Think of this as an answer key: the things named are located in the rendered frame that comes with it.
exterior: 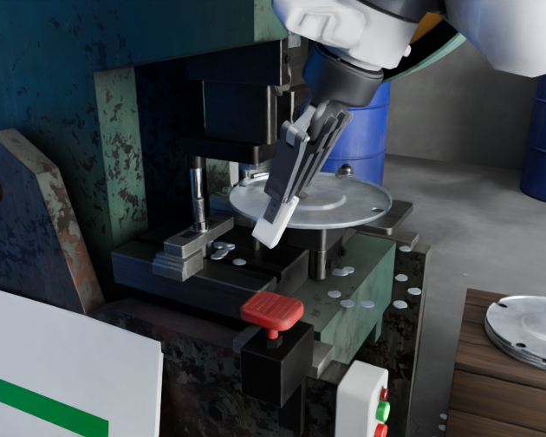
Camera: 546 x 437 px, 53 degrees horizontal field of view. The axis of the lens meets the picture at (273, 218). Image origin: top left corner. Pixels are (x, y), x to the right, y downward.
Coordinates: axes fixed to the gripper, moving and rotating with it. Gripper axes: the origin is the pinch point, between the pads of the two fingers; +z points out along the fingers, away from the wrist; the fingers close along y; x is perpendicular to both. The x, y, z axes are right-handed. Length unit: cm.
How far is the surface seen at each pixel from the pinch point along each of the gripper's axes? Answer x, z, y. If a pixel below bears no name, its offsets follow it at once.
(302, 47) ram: 21.0, -8.2, 36.9
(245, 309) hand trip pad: -2.6, 11.6, -2.7
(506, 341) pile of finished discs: -41, 35, 69
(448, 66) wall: 50, 42, 361
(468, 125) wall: 16, 71, 362
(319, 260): -1.6, 19.9, 27.8
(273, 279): 0.8, 19.3, 15.0
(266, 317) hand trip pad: -5.4, 10.4, -2.9
